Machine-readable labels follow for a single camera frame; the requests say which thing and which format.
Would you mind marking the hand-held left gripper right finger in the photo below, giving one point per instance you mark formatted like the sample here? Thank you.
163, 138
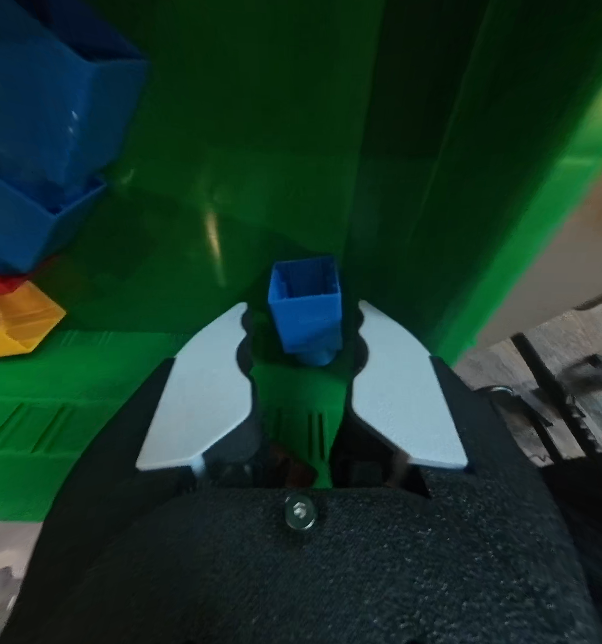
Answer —
406, 397

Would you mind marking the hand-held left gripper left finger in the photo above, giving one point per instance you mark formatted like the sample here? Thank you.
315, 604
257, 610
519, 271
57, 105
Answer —
195, 397

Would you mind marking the blue building block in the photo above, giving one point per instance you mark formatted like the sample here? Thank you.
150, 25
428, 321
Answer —
306, 322

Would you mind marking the green plastic bin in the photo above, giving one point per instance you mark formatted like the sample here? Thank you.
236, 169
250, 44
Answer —
255, 126

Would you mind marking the pile of building blocks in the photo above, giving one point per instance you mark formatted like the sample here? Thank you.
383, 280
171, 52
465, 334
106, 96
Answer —
54, 110

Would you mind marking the person's left hand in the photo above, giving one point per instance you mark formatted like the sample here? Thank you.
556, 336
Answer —
296, 470

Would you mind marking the dark metal frame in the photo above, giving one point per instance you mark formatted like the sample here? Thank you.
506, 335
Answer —
547, 382

